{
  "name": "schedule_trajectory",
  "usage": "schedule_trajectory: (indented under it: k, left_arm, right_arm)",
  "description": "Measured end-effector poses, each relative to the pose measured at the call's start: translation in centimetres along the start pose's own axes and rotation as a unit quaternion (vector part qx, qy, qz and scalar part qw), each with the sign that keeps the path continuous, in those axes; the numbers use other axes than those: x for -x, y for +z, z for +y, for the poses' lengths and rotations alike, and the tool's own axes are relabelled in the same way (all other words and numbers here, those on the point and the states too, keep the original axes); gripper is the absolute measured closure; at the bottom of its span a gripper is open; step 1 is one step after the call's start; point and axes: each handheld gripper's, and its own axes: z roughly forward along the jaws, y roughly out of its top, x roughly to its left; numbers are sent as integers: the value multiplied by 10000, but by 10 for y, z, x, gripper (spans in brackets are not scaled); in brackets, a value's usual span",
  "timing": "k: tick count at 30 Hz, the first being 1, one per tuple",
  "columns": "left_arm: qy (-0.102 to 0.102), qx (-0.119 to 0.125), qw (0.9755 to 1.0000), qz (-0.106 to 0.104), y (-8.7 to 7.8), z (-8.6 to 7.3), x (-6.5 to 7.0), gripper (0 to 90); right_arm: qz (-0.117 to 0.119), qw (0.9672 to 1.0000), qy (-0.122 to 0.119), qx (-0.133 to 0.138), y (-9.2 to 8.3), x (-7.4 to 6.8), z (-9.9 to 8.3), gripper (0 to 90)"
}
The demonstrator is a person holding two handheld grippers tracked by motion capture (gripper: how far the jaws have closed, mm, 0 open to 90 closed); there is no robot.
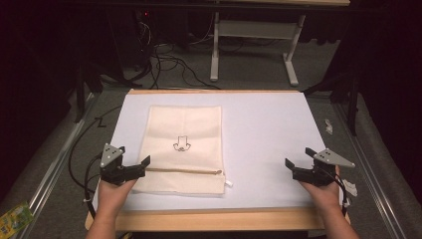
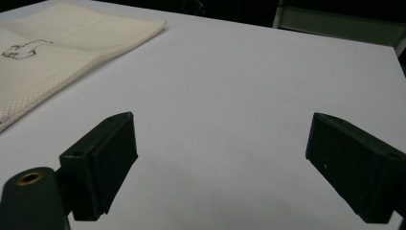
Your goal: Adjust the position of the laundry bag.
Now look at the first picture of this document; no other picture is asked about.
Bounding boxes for person's right hand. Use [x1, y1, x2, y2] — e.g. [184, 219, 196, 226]
[299, 164, 343, 217]

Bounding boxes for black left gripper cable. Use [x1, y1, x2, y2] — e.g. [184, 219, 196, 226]
[68, 105, 123, 220]

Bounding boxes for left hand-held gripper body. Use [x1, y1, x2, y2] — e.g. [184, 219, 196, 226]
[99, 142, 147, 186]

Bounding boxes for white table mat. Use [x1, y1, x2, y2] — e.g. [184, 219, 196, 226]
[92, 92, 344, 212]

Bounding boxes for white crumpled paper piece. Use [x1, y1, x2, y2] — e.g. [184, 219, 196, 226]
[342, 178, 359, 197]

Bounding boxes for white metal desk frame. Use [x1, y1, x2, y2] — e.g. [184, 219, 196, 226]
[209, 11, 307, 88]

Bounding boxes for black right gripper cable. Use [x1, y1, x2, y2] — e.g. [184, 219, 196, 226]
[319, 165, 350, 217]

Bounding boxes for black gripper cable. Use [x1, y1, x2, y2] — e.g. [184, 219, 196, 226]
[68, 105, 123, 220]
[319, 165, 350, 217]

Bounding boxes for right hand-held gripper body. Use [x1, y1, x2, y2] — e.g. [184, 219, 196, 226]
[292, 147, 356, 187]

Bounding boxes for person's left hand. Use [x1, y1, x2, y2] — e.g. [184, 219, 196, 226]
[96, 178, 137, 217]

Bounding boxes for metal floor rail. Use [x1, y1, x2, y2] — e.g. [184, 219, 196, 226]
[332, 103, 407, 239]
[14, 93, 98, 239]

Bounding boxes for black floor cable bundle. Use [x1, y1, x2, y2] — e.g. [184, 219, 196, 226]
[99, 19, 222, 91]

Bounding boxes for green printed packet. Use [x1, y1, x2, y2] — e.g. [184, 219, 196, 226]
[0, 201, 35, 239]

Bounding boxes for cream cloth zipper bag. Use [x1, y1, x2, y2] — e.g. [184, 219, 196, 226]
[131, 105, 234, 196]

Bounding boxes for black stand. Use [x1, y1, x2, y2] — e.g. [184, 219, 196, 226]
[301, 71, 361, 137]
[73, 63, 105, 124]

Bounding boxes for dark computer tower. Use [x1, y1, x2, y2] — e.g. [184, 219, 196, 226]
[132, 8, 157, 71]

